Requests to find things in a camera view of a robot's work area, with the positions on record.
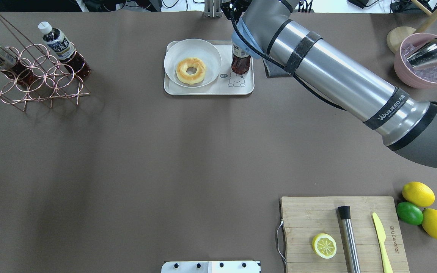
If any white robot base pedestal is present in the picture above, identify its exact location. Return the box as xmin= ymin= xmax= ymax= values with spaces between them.
xmin=161 ymin=260 xmax=261 ymax=273

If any green lime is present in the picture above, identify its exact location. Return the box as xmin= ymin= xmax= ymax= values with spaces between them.
xmin=396 ymin=202 xmax=424 ymax=225

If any cream bunny tray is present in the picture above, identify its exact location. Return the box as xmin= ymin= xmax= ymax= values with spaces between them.
xmin=163 ymin=41 xmax=255 ymax=96

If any glazed donut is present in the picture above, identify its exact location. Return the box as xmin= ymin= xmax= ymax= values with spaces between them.
xmin=176 ymin=57 xmax=207 ymax=85

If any wooden cutting board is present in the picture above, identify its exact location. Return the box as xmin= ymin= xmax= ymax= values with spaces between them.
xmin=280 ymin=196 xmax=410 ymax=273

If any grey folded cloth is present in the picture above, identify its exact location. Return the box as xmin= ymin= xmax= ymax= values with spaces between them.
xmin=263 ymin=58 xmax=291 ymax=78

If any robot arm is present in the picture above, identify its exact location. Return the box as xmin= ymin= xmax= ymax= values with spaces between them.
xmin=222 ymin=0 xmax=437 ymax=168

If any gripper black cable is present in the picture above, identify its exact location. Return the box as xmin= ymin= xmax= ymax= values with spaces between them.
xmin=229 ymin=4 xmax=346 ymax=111

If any copper wire bottle rack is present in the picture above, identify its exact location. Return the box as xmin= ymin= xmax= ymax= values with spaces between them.
xmin=0 ymin=14 xmax=91 ymax=112

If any tea bottle white cap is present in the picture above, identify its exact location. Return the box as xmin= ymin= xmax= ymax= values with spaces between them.
xmin=231 ymin=42 xmax=250 ymax=75

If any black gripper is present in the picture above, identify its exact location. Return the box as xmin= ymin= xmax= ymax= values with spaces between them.
xmin=220 ymin=0 xmax=251 ymax=20

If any whole yellow lemon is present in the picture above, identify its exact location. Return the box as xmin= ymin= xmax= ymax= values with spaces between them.
xmin=402 ymin=181 xmax=435 ymax=207

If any white round plate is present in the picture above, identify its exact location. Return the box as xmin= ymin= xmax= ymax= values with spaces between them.
xmin=163 ymin=39 xmax=222 ymax=88

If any half lemon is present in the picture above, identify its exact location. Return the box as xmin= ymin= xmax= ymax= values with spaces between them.
xmin=312 ymin=233 xmax=337 ymax=259

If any pink ice bowl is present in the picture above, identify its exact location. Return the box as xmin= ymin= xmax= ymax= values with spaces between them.
xmin=394 ymin=33 xmax=437 ymax=89

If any aluminium frame post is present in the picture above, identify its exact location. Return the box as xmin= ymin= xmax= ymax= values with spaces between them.
xmin=203 ymin=0 xmax=223 ymax=18

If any round wooden stand base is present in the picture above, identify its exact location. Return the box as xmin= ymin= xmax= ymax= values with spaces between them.
xmin=386 ymin=26 xmax=416 ymax=54

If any yellow plastic knife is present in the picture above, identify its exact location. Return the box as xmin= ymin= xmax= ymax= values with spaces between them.
xmin=372 ymin=212 xmax=393 ymax=273

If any metal ice scoop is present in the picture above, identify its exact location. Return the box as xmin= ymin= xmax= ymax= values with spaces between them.
xmin=406 ymin=38 xmax=437 ymax=70

